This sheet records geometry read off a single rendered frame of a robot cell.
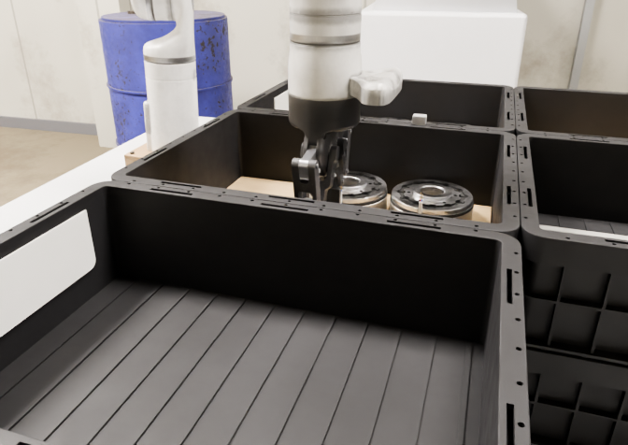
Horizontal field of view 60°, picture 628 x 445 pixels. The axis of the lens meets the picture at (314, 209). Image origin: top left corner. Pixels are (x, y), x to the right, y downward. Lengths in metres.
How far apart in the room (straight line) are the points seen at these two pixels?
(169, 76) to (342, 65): 0.54
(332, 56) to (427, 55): 1.99
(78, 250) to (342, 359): 0.26
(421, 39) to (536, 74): 0.95
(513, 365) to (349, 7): 0.35
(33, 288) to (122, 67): 2.16
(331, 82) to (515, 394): 0.34
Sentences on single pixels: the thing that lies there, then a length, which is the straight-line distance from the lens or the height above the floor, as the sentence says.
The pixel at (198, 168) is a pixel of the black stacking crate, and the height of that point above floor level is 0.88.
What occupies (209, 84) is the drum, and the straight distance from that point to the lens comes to 2.62.
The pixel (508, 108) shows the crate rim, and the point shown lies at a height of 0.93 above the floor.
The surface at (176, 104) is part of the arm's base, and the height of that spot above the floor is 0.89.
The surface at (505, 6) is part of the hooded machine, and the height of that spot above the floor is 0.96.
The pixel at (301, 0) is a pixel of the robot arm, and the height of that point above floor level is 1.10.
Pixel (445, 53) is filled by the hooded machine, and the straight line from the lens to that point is 2.51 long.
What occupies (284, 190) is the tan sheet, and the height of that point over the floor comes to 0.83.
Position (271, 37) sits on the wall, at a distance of 3.41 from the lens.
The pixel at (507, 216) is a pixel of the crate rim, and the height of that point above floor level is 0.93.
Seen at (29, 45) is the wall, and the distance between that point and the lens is 4.35.
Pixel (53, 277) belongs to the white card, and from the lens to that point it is 0.53.
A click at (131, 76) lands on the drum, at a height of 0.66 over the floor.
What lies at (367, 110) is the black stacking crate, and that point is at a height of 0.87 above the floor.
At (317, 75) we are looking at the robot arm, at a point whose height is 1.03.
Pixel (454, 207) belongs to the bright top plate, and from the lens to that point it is 0.67.
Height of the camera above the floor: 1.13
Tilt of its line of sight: 25 degrees down
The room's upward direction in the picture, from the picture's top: straight up
